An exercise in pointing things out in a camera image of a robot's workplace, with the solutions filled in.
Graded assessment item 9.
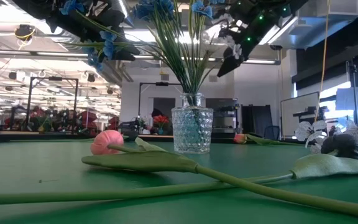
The whiteboard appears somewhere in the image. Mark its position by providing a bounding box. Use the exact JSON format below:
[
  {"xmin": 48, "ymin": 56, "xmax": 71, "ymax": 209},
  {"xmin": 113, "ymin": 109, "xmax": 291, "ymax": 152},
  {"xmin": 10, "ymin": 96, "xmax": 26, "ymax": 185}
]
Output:
[{"xmin": 280, "ymin": 91, "xmax": 320, "ymax": 138}]

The red flower bouquet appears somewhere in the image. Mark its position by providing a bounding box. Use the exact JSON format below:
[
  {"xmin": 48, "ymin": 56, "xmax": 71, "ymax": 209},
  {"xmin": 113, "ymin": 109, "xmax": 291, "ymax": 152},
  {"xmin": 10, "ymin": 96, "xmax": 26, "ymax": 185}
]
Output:
[{"xmin": 152, "ymin": 114, "xmax": 170, "ymax": 135}]

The black gantry frame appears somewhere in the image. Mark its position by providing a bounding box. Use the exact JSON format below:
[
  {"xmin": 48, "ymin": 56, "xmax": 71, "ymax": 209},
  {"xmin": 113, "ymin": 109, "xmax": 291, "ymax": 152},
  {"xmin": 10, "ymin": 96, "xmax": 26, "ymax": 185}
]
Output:
[
  {"xmin": 137, "ymin": 82, "xmax": 185, "ymax": 125},
  {"xmin": 25, "ymin": 77, "xmax": 80, "ymax": 135}
]

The black desk equipment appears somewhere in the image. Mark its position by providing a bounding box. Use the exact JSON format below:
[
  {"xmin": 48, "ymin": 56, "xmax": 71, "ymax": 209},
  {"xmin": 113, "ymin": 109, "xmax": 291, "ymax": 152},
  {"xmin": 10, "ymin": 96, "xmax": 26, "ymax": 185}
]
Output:
[{"xmin": 291, "ymin": 105, "xmax": 329, "ymax": 124}]

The long ceiling light strip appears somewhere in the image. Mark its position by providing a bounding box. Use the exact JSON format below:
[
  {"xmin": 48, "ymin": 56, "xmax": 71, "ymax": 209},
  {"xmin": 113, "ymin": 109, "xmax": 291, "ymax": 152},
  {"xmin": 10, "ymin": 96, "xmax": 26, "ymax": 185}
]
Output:
[{"xmin": 0, "ymin": 49, "xmax": 89, "ymax": 58}]

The red artificial tulip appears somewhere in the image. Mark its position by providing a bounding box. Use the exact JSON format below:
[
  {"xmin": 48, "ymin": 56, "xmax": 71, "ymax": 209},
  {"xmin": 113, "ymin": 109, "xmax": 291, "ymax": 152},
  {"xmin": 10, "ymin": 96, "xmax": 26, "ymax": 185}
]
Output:
[{"xmin": 233, "ymin": 133, "xmax": 306, "ymax": 146}]

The round black ceiling fixture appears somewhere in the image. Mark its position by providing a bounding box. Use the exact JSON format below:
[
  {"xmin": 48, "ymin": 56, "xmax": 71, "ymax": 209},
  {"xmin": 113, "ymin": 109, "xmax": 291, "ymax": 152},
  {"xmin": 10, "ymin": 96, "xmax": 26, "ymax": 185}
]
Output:
[{"xmin": 13, "ymin": 24, "xmax": 37, "ymax": 43}]

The black artificial tulip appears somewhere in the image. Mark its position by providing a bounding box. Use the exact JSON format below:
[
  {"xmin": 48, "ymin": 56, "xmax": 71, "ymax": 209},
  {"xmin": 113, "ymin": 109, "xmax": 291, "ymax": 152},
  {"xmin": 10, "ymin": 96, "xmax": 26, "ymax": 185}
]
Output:
[{"xmin": 0, "ymin": 133, "xmax": 358, "ymax": 205}]

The black upright pole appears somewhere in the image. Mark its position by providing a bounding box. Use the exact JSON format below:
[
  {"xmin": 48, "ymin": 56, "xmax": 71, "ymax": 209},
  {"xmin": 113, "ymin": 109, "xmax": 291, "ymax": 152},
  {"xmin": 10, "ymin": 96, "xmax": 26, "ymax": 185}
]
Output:
[{"xmin": 345, "ymin": 58, "xmax": 358, "ymax": 127}]

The clear textured glass vase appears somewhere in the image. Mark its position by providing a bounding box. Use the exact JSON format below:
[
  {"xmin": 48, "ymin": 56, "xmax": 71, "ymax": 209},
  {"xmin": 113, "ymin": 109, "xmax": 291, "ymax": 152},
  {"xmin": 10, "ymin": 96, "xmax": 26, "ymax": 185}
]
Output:
[{"xmin": 171, "ymin": 92, "xmax": 214, "ymax": 155}]

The pale pink artificial tulip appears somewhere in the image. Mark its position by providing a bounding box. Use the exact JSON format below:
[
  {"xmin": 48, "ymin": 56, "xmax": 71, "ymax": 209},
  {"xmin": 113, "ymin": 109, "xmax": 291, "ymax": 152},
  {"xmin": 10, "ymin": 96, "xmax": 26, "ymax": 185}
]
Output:
[{"xmin": 81, "ymin": 129, "xmax": 358, "ymax": 220}]

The blue artificial flower bunch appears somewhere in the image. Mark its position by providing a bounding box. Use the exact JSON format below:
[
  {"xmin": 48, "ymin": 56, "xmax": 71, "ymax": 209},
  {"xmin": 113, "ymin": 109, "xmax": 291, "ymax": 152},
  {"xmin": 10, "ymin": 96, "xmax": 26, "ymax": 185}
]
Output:
[{"xmin": 58, "ymin": 0, "xmax": 214, "ymax": 73}]

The yellow hanging cable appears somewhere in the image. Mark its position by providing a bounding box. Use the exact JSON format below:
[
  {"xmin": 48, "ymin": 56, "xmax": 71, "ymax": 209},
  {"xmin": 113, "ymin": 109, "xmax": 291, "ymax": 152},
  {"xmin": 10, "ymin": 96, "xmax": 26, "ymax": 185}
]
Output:
[{"xmin": 314, "ymin": 0, "xmax": 332, "ymax": 123}]

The black equipment rack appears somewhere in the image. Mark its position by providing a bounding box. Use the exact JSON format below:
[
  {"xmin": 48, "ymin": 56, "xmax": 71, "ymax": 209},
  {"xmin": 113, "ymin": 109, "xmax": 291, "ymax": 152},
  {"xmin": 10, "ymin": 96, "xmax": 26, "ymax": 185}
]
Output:
[{"xmin": 206, "ymin": 98, "xmax": 239, "ymax": 139}]

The dark office chair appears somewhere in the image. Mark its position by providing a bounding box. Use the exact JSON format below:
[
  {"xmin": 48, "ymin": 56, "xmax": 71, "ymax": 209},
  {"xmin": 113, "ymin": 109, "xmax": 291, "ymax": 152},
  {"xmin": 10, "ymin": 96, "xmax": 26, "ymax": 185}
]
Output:
[{"xmin": 263, "ymin": 124, "xmax": 281, "ymax": 141}]

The green table mat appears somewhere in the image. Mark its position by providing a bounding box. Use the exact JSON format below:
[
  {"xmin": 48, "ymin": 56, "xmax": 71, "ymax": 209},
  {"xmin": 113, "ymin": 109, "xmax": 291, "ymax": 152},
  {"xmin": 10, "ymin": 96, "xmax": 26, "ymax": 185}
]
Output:
[{"xmin": 0, "ymin": 139, "xmax": 358, "ymax": 224}]

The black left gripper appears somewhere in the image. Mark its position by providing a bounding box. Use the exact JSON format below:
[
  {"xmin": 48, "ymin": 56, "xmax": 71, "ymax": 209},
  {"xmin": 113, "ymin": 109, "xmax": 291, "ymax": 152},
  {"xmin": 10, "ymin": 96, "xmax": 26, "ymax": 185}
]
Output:
[{"xmin": 44, "ymin": 0, "xmax": 141, "ymax": 62}]

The green artificial grass bunch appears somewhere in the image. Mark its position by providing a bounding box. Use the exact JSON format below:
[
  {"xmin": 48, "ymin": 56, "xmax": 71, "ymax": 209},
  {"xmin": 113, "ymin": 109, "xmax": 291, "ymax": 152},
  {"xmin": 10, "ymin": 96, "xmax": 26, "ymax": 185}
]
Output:
[{"xmin": 146, "ymin": 0, "xmax": 219, "ymax": 108}]

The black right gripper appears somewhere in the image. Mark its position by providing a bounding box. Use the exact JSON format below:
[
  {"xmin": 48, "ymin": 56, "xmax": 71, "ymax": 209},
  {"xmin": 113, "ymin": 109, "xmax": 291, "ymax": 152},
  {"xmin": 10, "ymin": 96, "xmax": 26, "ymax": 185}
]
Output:
[{"xmin": 218, "ymin": 12, "xmax": 270, "ymax": 78}]

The silver ceiling duct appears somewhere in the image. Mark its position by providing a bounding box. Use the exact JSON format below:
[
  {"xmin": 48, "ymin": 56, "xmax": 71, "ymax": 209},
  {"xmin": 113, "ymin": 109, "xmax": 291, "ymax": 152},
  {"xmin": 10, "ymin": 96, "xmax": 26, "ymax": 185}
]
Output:
[{"xmin": 277, "ymin": 0, "xmax": 358, "ymax": 50}]

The white artificial flower bunch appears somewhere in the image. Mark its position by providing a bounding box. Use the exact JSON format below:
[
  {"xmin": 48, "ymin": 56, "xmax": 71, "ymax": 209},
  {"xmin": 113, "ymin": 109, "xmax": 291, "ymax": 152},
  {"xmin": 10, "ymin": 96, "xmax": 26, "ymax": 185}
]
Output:
[{"xmin": 294, "ymin": 119, "xmax": 358, "ymax": 162}]

